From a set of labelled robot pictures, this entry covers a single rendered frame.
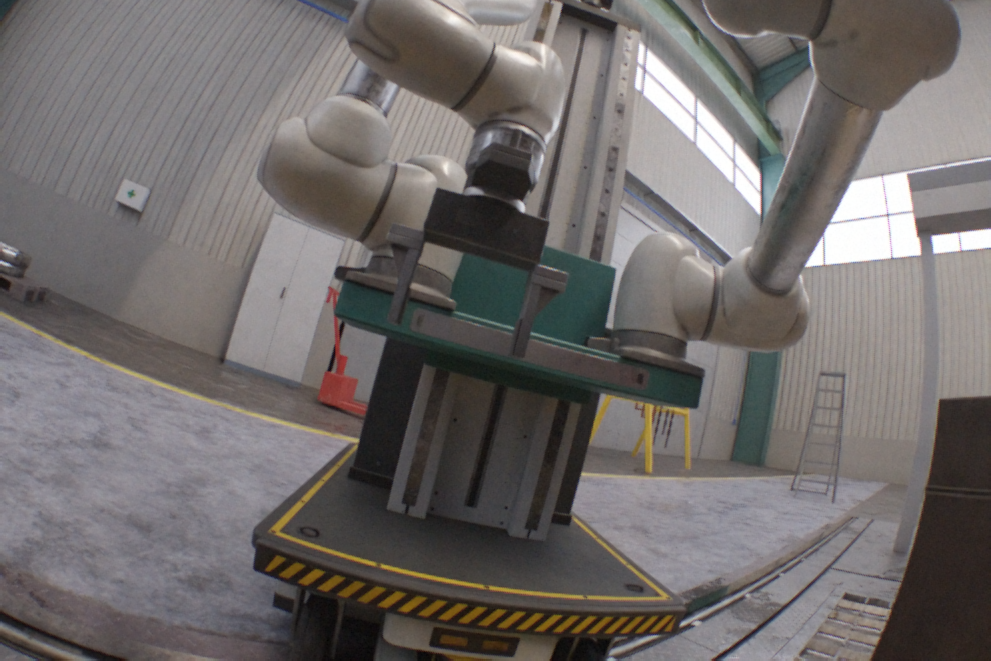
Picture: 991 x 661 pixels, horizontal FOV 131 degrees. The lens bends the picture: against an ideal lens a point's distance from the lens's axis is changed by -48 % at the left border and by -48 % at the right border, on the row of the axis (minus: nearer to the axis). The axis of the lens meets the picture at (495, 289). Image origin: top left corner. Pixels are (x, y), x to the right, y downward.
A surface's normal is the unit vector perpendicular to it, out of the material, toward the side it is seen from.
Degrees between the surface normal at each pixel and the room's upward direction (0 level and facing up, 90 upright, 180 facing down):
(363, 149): 92
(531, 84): 94
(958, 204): 90
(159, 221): 90
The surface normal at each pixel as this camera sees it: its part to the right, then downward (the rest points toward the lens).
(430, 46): 0.27, 0.47
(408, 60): -0.05, 0.79
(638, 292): -0.72, -0.33
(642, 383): 0.16, -0.19
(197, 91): 0.54, -0.07
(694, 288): -0.20, -0.25
